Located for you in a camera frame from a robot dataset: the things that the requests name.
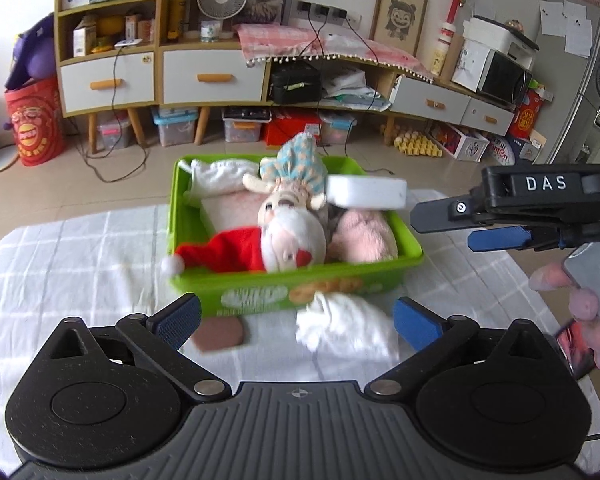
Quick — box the pink fluffy plush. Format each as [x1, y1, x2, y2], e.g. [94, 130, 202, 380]
[327, 209, 399, 263]

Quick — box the white foam sponge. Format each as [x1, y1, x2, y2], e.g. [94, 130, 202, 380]
[326, 174, 408, 210]

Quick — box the mouse plush blue dress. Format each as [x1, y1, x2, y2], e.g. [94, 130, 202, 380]
[242, 132, 328, 210]

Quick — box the person's right hand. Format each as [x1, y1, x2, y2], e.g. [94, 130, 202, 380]
[529, 263, 600, 370]

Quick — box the brown round pad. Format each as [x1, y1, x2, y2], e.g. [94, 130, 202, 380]
[190, 316, 245, 352]

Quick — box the green plastic storage bin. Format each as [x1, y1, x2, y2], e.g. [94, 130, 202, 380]
[165, 153, 425, 319]

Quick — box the yellow egg tray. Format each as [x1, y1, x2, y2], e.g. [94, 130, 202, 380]
[393, 130, 443, 158]

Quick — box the white fluffy cloth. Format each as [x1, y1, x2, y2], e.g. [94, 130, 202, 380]
[296, 292, 399, 362]

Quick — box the microwave oven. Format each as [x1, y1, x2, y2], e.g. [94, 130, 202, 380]
[452, 39, 531, 106]

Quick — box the pink square sponge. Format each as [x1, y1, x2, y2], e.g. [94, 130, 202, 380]
[200, 191, 265, 235]

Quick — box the white cloth pouch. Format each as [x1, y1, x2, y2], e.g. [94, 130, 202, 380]
[178, 158, 259, 202]

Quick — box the silver refrigerator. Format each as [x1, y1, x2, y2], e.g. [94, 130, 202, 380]
[533, 0, 600, 164]

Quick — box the white printer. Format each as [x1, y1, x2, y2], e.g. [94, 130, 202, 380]
[463, 15, 540, 70]

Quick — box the red cardboard box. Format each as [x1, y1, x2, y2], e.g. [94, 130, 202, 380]
[263, 107, 322, 148]

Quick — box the low wooden tv cabinet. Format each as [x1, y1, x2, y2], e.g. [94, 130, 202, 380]
[247, 58, 514, 136]

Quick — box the black bag on shelf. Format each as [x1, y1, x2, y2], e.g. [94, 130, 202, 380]
[268, 61, 322, 105]

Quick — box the framed cartoon girl picture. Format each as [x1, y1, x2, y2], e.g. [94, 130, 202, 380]
[370, 0, 428, 55]

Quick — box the clear box blue lid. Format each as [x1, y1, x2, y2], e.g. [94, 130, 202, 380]
[151, 107, 198, 148]

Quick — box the red cartoon bucket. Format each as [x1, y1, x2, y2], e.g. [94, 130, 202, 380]
[4, 76, 65, 167]

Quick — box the pink checked cloth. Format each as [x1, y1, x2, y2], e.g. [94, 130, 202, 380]
[235, 24, 434, 84]

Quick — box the tall wooden shelf cabinet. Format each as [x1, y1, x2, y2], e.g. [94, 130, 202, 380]
[54, 0, 270, 153]

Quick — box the purple plush toy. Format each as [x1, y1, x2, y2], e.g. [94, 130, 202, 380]
[5, 13, 56, 90]

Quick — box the black power cable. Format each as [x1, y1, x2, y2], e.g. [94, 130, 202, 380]
[66, 44, 150, 184]

